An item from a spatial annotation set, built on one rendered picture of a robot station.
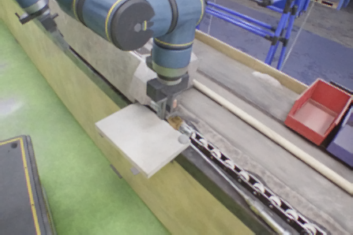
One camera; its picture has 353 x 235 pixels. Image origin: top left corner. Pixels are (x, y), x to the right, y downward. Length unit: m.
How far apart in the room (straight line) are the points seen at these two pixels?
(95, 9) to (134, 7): 0.08
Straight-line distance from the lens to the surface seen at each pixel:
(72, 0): 0.57
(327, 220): 0.94
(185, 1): 0.55
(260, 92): 1.33
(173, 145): 0.84
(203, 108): 1.09
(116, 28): 0.44
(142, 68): 0.86
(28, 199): 1.33
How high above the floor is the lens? 1.43
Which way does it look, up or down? 39 degrees down
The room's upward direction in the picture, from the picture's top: 9 degrees clockwise
